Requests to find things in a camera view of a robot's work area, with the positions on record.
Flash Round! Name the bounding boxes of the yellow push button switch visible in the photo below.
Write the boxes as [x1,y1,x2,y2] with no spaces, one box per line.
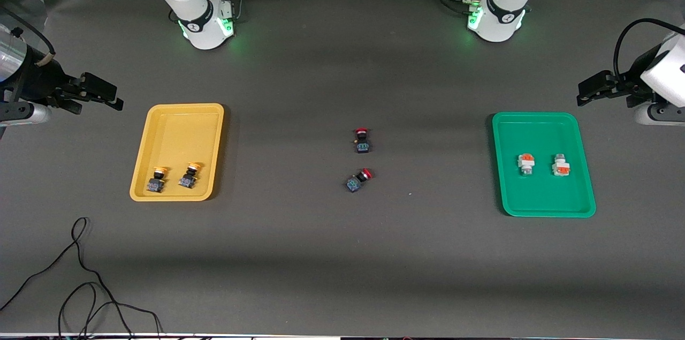
[178,162,202,190]
[147,166,168,194]

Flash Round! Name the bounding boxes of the yellow plastic tray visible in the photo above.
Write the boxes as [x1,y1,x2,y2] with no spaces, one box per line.
[130,103,225,202]

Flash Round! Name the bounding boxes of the green plastic tray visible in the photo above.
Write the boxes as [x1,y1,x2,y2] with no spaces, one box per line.
[492,111,597,218]

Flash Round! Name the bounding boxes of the dark grey table mat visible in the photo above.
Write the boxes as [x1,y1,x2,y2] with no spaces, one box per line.
[0,0,685,338]

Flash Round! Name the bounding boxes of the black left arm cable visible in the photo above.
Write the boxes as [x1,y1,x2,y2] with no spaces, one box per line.
[613,18,685,84]

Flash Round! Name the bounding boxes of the loose thin black cable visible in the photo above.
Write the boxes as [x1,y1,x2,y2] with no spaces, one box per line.
[0,217,164,340]

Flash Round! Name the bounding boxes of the red push button switch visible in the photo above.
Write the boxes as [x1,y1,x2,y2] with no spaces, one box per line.
[353,127,372,154]
[346,168,373,193]

